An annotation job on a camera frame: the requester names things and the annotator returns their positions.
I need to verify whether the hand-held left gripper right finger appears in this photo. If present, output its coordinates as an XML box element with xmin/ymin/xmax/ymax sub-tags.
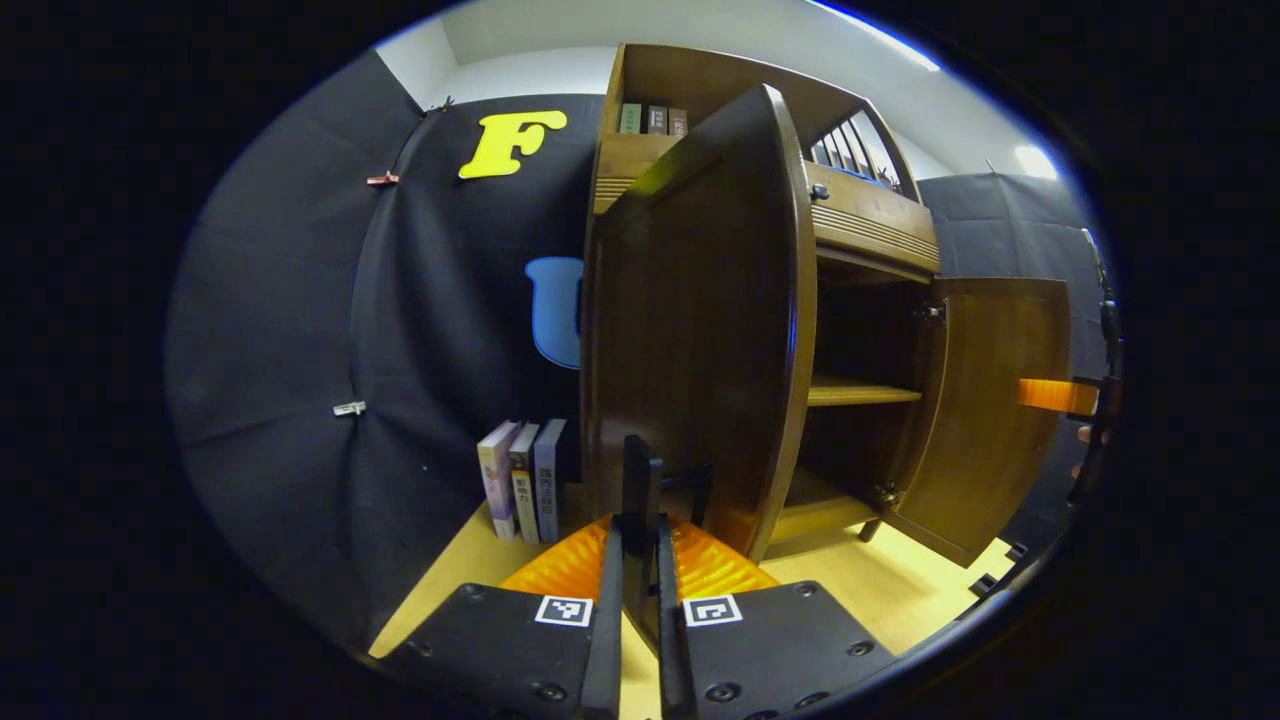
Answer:
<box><xmin>655</xmin><ymin>513</ymin><xmax>901</xmax><ymax>720</ymax></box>

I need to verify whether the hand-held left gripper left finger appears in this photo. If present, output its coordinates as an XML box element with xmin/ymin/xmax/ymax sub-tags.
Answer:
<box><xmin>378</xmin><ymin>515</ymin><xmax>626</xmax><ymax>720</ymax></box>

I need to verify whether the wooden shoe cabinet door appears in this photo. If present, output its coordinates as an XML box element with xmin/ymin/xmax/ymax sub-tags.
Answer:
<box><xmin>580</xmin><ymin>83</ymin><xmax>819</xmax><ymax>566</ymax></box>
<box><xmin>885</xmin><ymin>277</ymin><xmax>1073</xmax><ymax>568</ymax></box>

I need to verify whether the black door handle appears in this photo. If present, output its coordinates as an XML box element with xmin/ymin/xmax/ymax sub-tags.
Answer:
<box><xmin>620</xmin><ymin>434</ymin><xmax>715</xmax><ymax>641</ymax></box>

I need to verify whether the wooden double-door shoe cabinet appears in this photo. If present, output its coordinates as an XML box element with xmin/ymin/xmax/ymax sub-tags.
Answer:
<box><xmin>590</xmin><ymin>43</ymin><xmax>941</xmax><ymax>561</ymax></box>

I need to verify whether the grey-blue book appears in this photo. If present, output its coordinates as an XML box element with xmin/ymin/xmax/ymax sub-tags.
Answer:
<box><xmin>533</xmin><ymin>418</ymin><xmax>569</xmax><ymax>544</ymax></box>

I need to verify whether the dark book with yellow label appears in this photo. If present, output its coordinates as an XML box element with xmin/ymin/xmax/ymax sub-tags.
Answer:
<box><xmin>507</xmin><ymin>423</ymin><xmax>542</xmax><ymax>544</ymax></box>

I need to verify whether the wooden inner shelf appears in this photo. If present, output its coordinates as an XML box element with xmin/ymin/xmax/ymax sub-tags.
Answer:
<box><xmin>808</xmin><ymin>375</ymin><xmax>923</xmax><ymax>407</ymax></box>

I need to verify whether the black backdrop cloth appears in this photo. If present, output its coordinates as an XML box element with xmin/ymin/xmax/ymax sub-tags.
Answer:
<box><xmin>165</xmin><ymin>50</ymin><xmax>1111</xmax><ymax>651</ymax></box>

